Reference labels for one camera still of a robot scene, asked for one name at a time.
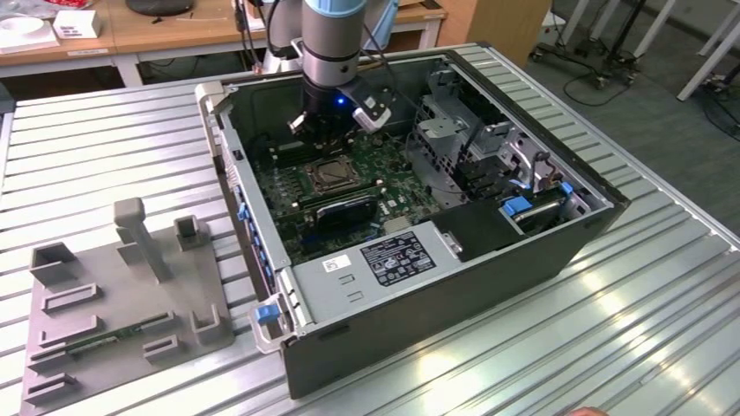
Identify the green motherboard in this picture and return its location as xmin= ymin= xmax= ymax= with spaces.
xmin=254 ymin=129 xmax=440 ymax=265

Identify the green RAM stick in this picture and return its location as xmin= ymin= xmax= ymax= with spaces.
xmin=31 ymin=318 xmax=170 ymax=361

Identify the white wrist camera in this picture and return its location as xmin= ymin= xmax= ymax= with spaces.
xmin=338 ymin=84 xmax=396 ymax=134

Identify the grey power supply unit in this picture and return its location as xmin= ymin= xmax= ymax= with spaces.
xmin=287 ymin=223 xmax=466 ymax=327

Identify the black wheeled stand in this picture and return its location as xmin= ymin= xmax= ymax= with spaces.
xmin=530 ymin=0 xmax=644 ymax=92

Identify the wooden cabinet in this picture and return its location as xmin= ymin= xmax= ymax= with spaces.
xmin=439 ymin=0 xmax=552 ymax=69

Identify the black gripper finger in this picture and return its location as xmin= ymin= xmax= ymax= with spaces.
xmin=287 ymin=111 xmax=332 ymax=151
xmin=328 ymin=114 xmax=360 ymax=153

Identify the white cardboard box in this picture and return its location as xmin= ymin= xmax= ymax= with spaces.
xmin=52 ymin=9 xmax=104 ymax=41

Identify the blue case latch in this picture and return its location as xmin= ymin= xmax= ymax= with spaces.
xmin=252 ymin=304 xmax=280 ymax=327

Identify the silver CPU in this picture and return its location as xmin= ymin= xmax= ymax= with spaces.
xmin=315 ymin=160 xmax=352 ymax=184

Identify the grey parts rack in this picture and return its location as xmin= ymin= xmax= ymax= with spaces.
xmin=20 ymin=197 xmax=238 ymax=413

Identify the grey metal drive cage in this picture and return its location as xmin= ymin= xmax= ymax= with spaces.
xmin=411 ymin=68 xmax=484 ymax=205

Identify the CPU socket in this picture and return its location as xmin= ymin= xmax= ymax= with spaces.
xmin=299 ymin=152 xmax=375 ymax=197

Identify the white table frame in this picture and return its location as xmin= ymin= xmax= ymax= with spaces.
xmin=675 ymin=0 xmax=740 ymax=103

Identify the black round object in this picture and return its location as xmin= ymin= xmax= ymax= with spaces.
xmin=126 ymin=0 xmax=194 ymax=16

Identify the black PC case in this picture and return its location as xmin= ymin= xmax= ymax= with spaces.
xmin=195 ymin=42 xmax=631 ymax=400

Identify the black RAM slot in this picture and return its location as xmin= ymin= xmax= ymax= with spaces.
xmin=279 ymin=152 xmax=343 ymax=166

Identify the blue disk carrier handle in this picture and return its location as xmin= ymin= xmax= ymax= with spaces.
xmin=500 ymin=196 xmax=534 ymax=218

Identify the black graphics card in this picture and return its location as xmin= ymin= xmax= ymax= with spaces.
xmin=315 ymin=195 xmax=379 ymax=231

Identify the wooden desk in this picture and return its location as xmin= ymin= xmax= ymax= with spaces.
xmin=0 ymin=0 xmax=450 ymax=88

